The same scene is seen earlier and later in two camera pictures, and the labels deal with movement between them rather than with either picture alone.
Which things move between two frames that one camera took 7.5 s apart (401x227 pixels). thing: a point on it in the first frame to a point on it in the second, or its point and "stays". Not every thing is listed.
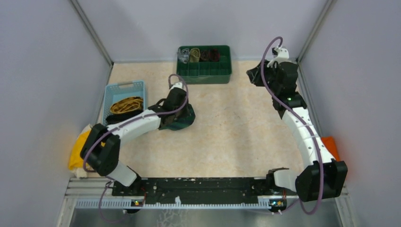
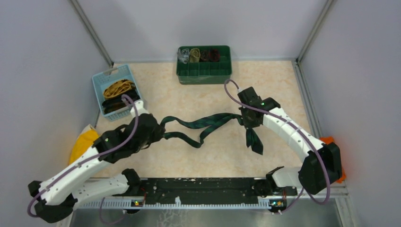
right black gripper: (255, 75) to (248, 124)
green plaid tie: (185, 118) to (210, 123)
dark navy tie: (117, 117) to (115, 103)
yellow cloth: (76, 161) stays
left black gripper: (184, 100) to (159, 130)
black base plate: (200, 188) stays
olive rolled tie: (195, 54) stays
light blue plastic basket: (116, 91) to (122, 72)
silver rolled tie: (183, 55) stays
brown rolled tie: (204, 55) stays
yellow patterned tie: (126, 104) to (117, 88)
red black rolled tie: (214, 56) stays
